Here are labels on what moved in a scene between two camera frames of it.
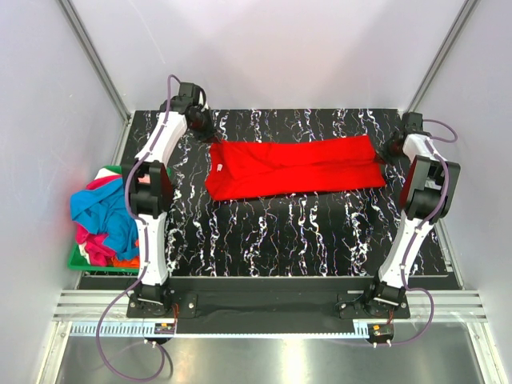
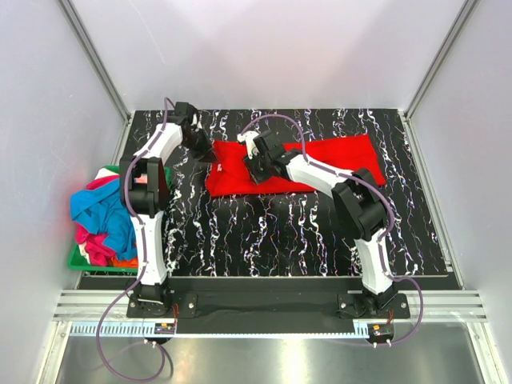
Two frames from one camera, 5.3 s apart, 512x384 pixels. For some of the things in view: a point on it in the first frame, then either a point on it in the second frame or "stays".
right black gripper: (382, 154) → (250, 165)
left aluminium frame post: (95, 58) stays
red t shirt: (245, 170) stays
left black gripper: (210, 134) → (206, 153)
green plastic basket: (76, 262) stays
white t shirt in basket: (104, 172) stays
